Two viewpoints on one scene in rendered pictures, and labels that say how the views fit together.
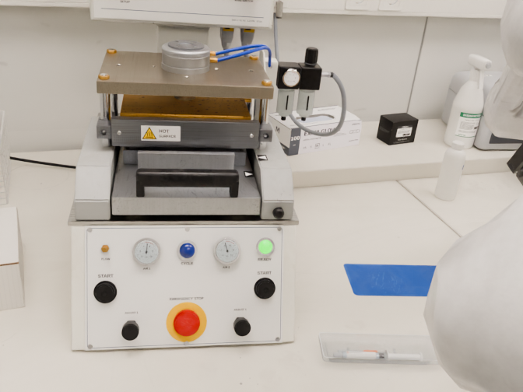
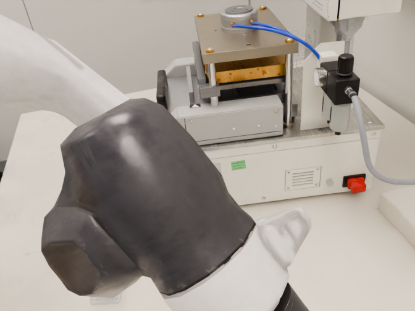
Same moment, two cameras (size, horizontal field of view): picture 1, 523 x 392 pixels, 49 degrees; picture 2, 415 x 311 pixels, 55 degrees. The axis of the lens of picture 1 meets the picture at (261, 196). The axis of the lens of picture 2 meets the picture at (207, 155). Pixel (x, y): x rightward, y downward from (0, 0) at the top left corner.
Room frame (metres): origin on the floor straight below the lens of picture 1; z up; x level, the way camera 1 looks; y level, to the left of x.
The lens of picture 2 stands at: (0.98, -0.70, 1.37)
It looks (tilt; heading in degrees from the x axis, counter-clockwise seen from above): 34 degrees down; 100
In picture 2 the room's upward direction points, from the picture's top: 6 degrees counter-clockwise
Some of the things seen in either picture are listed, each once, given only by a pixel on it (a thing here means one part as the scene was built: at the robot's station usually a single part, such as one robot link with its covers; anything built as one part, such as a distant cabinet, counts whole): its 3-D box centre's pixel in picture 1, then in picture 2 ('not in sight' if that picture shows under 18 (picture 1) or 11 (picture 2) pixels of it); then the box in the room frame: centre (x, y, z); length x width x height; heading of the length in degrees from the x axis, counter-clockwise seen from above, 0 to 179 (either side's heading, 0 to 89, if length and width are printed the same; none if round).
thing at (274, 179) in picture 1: (267, 167); (216, 123); (0.89, 0.00, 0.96); 0.26 x 0.05 x 0.07; 11
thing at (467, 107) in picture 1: (469, 102); not in sight; (1.53, -0.54, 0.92); 0.09 x 0.08 x 0.25; 15
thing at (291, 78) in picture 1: (296, 85); (333, 91); (1.11, -0.05, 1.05); 0.15 x 0.05 x 0.15; 101
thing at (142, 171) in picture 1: (187, 182); (162, 89); (0.76, 0.11, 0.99); 0.15 x 0.02 x 0.04; 101
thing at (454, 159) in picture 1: (451, 169); not in sight; (1.28, -0.45, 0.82); 0.05 x 0.05 x 0.14
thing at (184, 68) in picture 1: (196, 78); (256, 41); (0.97, 0.13, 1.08); 0.31 x 0.24 x 0.13; 101
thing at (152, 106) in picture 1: (189, 92); (240, 49); (0.94, 0.14, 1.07); 0.22 x 0.17 x 0.10; 101
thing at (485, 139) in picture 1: (495, 109); not in sight; (1.62, -0.65, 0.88); 0.25 x 0.20 x 0.17; 15
